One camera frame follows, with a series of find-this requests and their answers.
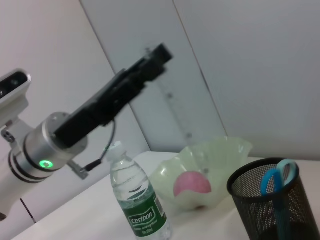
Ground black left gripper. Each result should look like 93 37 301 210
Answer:
53 62 167 148

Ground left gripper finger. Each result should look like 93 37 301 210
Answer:
139 43 175 68

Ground clear water bottle green label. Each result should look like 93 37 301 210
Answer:
106 141 173 240

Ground blue scissors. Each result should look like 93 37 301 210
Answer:
260 159 300 240

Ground pale green wavy fruit plate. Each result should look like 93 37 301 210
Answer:
149 136 254 212

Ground black mesh pen holder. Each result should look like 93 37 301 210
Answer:
226 157 318 240

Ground left gripper cable with plug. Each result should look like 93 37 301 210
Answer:
67 119 117 180

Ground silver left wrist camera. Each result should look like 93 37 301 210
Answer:
0 68 33 145

